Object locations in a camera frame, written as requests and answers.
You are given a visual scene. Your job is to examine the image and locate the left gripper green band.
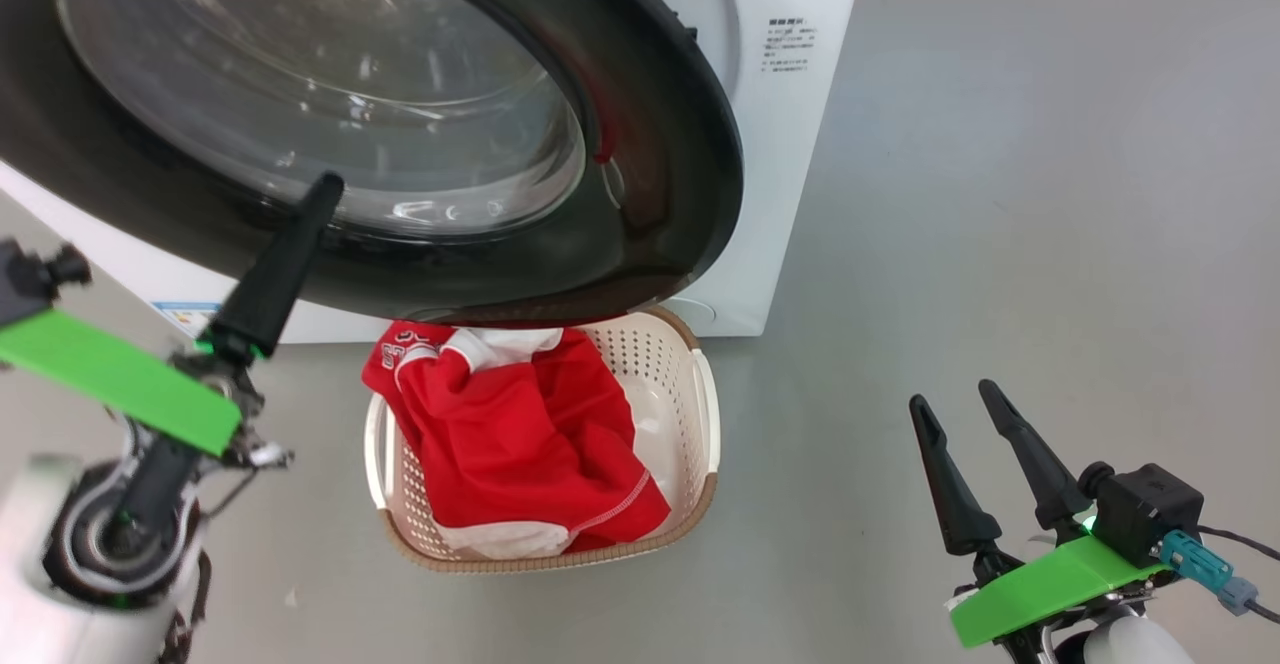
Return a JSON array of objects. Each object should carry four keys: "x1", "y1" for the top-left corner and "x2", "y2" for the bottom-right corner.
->
[{"x1": 0, "y1": 172, "x2": 346, "y2": 520}]

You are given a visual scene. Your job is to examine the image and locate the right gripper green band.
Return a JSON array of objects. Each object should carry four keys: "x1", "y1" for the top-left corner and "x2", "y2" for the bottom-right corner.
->
[{"x1": 908, "y1": 379, "x2": 1171, "y2": 664}]

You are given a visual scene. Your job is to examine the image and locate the red and white garment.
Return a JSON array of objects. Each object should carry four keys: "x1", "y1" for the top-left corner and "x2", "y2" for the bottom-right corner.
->
[{"x1": 361, "y1": 321, "x2": 672, "y2": 560}]

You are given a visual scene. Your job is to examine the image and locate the black glass washer door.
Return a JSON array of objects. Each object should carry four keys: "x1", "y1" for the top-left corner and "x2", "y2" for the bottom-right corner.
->
[{"x1": 0, "y1": 0, "x2": 746, "y2": 328}]

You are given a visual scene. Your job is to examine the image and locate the cream basket with brown rim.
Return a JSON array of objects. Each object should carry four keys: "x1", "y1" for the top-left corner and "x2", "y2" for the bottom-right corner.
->
[{"x1": 364, "y1": 306, "x2": 721, "y2": 575}]

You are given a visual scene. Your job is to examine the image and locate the white washing machine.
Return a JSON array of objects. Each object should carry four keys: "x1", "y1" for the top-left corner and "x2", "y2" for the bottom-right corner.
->
[{"x1": 0, "y1": 0, "x2": 871, "y2": 345}]

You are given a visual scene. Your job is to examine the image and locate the blue energy label sticker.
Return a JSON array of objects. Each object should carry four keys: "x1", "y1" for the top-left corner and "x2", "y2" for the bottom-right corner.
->
[{"x1": 152, "y1": 301, "x2": 223, "y2": 340}]

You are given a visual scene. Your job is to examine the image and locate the cable with teal connector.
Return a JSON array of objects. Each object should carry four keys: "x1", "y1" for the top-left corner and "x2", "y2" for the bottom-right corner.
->
[{"x1": 1158, "y1": 529, "x2": 1280, "y2": 625}]

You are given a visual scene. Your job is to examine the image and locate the thin black cable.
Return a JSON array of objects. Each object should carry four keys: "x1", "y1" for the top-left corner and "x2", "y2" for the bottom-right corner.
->
[{"x1": 1197, "y1": 524, "x2": 1280, "y2": 562}]

